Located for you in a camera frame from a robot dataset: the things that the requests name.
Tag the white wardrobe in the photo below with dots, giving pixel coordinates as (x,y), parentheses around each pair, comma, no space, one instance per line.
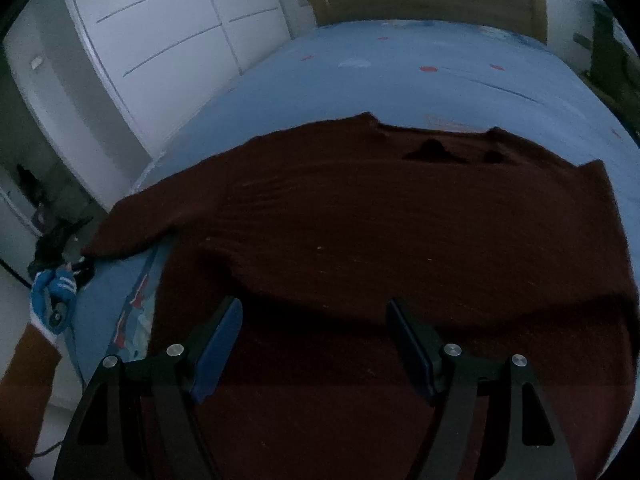
(165,35)

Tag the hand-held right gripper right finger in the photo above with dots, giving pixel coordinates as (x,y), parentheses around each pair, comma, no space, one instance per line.
(410,355)

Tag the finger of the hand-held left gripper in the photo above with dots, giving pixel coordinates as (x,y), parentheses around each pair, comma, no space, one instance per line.
(65,242)

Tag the dark shelf unit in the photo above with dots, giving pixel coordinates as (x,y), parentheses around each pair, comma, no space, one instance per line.
(612,50)

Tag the person's left forearm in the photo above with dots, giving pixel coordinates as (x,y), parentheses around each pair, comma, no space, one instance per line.
(25,390)

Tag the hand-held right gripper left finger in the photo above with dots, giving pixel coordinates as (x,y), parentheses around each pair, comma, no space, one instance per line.
(222,347)

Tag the dark red knit sweater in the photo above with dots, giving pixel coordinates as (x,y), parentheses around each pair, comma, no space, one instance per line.
(380,230)

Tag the blue patterned bed sheet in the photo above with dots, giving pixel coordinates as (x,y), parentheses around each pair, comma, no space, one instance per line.
(400,75)

